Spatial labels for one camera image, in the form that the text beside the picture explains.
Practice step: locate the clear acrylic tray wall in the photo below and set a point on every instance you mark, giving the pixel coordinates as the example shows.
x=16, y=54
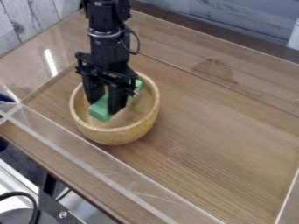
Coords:
x=218, y=162

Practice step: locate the black metal table leg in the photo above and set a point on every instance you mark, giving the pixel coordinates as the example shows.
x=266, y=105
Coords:
x=50, y=185

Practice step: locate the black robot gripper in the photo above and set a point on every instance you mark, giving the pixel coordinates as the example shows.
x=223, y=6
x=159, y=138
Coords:
x=104, y=67

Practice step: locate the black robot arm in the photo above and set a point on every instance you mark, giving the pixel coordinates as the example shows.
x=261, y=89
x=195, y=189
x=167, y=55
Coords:
x=107, y=15

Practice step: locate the brown wooden bowl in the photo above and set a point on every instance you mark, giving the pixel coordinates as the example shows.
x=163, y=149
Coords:
x=129, y=124

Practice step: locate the blue object at left edge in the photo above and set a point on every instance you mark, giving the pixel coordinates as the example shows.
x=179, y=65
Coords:
x=6, y=98

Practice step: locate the green rectangular block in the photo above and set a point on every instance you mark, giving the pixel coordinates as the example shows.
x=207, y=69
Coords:
x=99, y=108

